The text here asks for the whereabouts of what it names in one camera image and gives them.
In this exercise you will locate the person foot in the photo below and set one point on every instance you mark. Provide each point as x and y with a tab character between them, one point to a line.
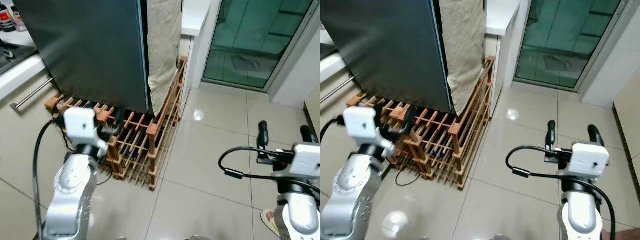
270	222
620	235

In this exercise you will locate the white kitchen counter cabinet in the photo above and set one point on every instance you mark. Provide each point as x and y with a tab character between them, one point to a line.
20	75
330	70

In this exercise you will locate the glass sliding door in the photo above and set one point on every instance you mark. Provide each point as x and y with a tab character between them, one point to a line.
560	40
250	40

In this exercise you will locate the beige cloth fridge cover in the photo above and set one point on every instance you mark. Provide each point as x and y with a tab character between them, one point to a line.
165	40
462	40

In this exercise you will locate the wooden slatted rack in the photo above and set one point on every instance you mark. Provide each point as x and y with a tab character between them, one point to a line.
455	131
152	131

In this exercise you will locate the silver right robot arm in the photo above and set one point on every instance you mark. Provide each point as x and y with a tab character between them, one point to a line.
580	215
300	215

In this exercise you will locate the cream door panel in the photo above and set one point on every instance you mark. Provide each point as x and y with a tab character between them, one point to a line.
629	125

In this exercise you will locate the grey right robot foot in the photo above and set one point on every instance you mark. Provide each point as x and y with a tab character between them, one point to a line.
500	237

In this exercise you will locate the black gas stove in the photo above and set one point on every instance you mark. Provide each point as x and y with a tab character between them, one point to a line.
10	55

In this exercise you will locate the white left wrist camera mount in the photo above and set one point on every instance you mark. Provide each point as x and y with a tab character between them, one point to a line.
362	125
80	125

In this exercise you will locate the narrow white counter cabinet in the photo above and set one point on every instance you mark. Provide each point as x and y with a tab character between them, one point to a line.
500	15
195	15

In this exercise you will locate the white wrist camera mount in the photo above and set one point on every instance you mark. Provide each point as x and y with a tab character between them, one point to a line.
590	160
80	125
362	125
305	160

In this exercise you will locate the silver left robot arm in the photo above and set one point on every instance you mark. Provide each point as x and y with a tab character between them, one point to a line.
350	200
70	190

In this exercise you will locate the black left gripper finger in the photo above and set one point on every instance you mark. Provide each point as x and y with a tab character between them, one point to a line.
119	120
409	120

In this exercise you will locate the small seasoning bottle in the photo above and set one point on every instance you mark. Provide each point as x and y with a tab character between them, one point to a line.
19	21

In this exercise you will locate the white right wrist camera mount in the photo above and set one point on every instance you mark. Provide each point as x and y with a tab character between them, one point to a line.
590	160
305	160

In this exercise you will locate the dark sauce bottle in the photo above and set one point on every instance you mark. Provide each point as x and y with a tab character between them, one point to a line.
6	20

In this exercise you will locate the dark grey fridge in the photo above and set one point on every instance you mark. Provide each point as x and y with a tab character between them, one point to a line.
85	45
385	45

